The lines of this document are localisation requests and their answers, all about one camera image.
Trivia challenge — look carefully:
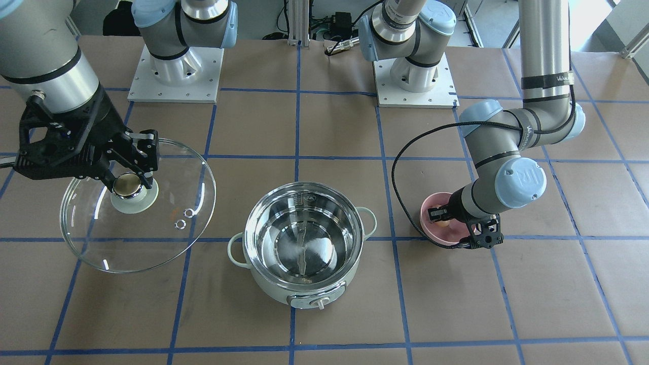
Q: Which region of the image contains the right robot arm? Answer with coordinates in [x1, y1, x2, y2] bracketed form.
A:
[2, 1, 238, 194]

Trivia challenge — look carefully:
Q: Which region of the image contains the black braided cable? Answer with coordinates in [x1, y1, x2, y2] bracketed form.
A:
[391, 120, 523, 239]

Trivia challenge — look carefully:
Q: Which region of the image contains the white electric cooking pot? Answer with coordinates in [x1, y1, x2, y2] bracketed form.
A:
[227, 181, 378, 309]

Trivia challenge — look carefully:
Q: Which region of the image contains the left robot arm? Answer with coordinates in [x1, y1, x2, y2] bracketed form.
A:
[359, 1, 586, 223]

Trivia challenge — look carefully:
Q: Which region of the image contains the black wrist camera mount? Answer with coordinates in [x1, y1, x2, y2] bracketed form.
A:
[457, 213, 504, 249]

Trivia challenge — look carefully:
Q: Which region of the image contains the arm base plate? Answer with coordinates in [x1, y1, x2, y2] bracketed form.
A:
[127, 48, 224, 104]
[373, 53, 459, 108]

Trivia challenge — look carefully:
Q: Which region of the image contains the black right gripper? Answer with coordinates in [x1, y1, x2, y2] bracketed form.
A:
[13, 86, 159, 191]

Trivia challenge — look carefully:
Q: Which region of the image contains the pink bowl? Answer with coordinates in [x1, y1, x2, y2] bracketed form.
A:
[419, 192, 468, 248]

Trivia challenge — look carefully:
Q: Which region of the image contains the glass pot lid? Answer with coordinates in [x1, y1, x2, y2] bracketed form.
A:
[59, 138, 217, 273]

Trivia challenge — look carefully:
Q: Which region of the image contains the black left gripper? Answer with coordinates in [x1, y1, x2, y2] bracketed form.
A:
[427, 194, 466, 223]

